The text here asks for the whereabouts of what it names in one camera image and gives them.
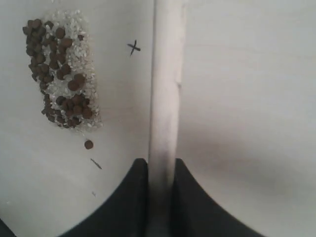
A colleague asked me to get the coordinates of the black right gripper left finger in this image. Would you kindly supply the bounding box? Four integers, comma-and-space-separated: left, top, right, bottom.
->
62, 158, 148, 237

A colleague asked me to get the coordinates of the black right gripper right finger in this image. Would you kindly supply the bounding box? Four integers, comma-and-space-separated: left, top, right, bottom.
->
171, 158, 261, 237

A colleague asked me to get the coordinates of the brown and white grain pile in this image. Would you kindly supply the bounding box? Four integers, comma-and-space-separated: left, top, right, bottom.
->
22, 10, 102, 133

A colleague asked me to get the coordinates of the white paint brush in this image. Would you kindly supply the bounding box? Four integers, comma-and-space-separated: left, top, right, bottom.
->
146, 0, 188, 237

